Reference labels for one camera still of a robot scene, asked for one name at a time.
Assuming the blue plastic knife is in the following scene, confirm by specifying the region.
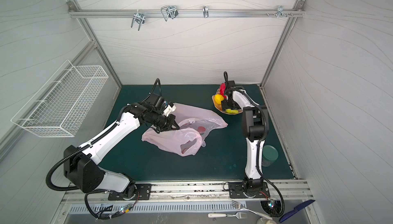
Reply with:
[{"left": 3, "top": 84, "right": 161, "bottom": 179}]
[{"left": 279, "top": 199, "right": 315, "bottom": 223}]

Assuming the metal u-bolt clamp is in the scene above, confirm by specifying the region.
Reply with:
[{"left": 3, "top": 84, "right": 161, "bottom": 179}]
[{"left": 161, "top": 5, "right": 179, "bottom": 21}]

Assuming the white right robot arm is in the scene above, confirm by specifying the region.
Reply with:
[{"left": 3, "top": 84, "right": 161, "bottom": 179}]
[{"left": 214, "top": 72, "right": 285, "bottom": 219}]

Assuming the brown fruit plate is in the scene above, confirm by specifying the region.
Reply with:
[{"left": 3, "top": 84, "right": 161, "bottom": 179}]
[{"left": 212, "top": 89, "right": 243, "bottom": 115}]

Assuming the metal hook clamp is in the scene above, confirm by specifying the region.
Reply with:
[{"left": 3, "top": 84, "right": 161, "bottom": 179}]
[{"left": 131, "top": 11, "right": 145, "bottom": 31}]

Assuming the pink plastic bag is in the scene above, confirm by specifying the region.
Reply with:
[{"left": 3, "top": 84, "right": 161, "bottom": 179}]
[{"left": 142, "top": 103, "right": 228, "bottom": 156}]

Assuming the yellow lemon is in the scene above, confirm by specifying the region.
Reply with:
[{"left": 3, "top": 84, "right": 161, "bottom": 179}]
[{"left": 214, "top": 94, "right": 225, "bottom": 105}]

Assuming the white handled fork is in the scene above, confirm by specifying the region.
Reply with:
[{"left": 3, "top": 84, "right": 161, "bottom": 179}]
[{"left": 208, "top": 212, "right": 247, "bottom": 219}]

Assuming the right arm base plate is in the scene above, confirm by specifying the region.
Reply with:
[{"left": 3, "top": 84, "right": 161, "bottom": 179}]
[{"left": 223, "top": 182, "right": 270, "bottom": 199}]

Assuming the metal bolt bracket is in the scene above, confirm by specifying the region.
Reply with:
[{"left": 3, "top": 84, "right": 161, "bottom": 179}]
[{"left": 266, "top": 6, "right": 293, "bottom": 18}]

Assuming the green table mat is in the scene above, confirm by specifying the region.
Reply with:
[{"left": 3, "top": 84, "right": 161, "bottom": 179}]
[{"left": 99, "top": 84, "right": 294, "bottom": 181}]

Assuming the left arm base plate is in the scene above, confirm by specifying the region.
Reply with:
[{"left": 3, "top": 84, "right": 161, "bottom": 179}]
[{"left": 108, "top": 184, "right": 152, "bottom": 200}]

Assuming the pink dragon fruit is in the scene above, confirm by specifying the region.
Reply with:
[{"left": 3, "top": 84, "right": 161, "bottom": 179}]
[{"left": 219, "top": 83, "right": 227, "bottom": 99}]

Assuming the aluminium crossbar rail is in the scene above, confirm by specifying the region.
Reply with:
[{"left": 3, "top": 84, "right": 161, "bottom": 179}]
[{"left": 69, "top": 8, "right": 306, "bottom": 18}]

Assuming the white cup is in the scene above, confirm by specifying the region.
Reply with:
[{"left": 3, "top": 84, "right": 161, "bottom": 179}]
[{"left": 256, "top": 217, "right": 276, "bottom": 224}]

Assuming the red fruit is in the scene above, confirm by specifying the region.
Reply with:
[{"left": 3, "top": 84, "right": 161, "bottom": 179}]
[{"left": 197, "top": 126, "right": 206, "bottom": 133}]

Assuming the green lid jar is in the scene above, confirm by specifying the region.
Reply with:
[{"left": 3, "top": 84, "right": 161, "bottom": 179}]
[{"left": 262, "top": 145, "right": 278, "bottom": 167}]

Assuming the small metal bracket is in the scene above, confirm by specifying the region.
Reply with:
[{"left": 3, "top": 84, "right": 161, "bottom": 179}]
[{"left": 202, "top": 6, "right": 209, "bottom": 18}]

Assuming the white wire basket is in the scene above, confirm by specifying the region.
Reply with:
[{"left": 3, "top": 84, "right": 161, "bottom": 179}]
[{"left": 11, "top": 60, "right": 108, "bottom": 138}]

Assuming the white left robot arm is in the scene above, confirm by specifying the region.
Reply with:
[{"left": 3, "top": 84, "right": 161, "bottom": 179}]
[{"left": 45, "top": 79, "right": 180, "bottom": 199}]

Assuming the green pear on plate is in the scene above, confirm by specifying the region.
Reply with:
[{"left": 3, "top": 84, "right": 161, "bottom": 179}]
[{"left": 225, "top": 109, "right": 239, "bottom": 114}]

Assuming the silver fork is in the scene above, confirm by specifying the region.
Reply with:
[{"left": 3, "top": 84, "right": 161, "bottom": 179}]
[{"left": 231, "top": 200, "right": 273, "bottom": 220}]

